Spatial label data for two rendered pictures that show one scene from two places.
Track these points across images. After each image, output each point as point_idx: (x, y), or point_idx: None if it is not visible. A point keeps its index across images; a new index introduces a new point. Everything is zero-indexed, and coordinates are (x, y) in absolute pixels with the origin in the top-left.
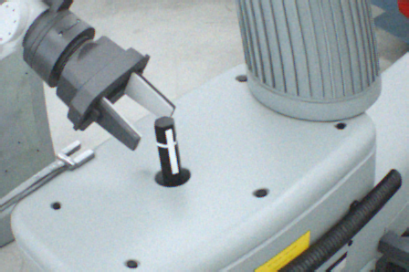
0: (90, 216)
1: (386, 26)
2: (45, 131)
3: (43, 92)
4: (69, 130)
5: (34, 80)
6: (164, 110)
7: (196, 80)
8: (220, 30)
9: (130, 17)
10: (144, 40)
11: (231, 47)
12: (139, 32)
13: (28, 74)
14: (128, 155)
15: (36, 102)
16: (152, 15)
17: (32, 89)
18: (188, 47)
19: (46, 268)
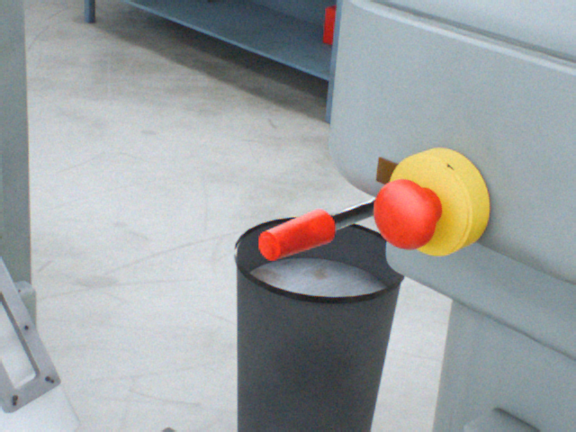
0: None
1: None
2: (20, 211)
3: (26, 148)
4: (47, 236)
5: (11, 122)
6: None
7: (230, 208)
8: (261, 152)
9: (137, 112)
10: (161, 148)
11: (274, 175)
12: (152, 135)
13: (0, 107)
14: None
15: (12, 160)
16: (169, 116)
17: (5, 136)
18: (220, 167)
19: (485, 14)
